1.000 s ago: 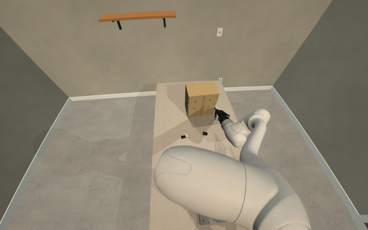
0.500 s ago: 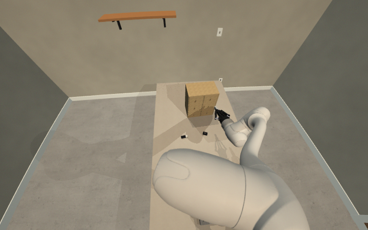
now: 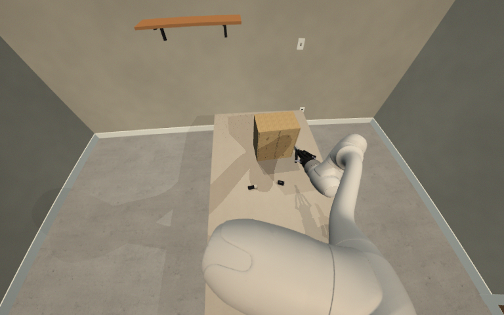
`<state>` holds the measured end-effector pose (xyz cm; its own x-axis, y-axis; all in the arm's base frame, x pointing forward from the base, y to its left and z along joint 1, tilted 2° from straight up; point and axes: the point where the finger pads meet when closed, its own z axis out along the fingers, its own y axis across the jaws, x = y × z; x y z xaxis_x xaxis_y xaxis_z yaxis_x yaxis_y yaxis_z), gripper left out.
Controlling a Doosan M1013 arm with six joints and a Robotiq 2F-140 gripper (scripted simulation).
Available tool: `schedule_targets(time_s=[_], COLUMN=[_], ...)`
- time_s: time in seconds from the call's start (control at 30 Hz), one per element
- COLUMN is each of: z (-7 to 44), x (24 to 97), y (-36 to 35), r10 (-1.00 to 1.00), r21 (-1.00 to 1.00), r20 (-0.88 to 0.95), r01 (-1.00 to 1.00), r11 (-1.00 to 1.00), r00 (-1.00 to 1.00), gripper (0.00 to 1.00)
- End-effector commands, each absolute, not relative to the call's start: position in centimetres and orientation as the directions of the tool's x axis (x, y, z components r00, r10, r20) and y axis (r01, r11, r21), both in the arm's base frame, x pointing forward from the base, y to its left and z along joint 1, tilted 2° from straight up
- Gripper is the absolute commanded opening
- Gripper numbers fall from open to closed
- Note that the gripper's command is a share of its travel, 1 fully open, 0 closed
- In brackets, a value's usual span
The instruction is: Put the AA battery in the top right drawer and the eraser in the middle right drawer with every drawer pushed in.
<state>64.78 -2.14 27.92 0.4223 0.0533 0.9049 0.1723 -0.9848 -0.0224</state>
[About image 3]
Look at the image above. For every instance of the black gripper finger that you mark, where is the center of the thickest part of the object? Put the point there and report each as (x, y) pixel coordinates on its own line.
(307, 154)
(299, 154)

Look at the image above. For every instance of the small wooden chest of drawers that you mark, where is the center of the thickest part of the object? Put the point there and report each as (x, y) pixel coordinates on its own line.
(279, 121)

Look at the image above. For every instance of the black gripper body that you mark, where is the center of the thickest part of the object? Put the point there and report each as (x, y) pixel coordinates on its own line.
(304, 161)

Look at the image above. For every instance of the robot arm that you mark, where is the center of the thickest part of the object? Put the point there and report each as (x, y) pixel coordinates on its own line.
(259, 268)

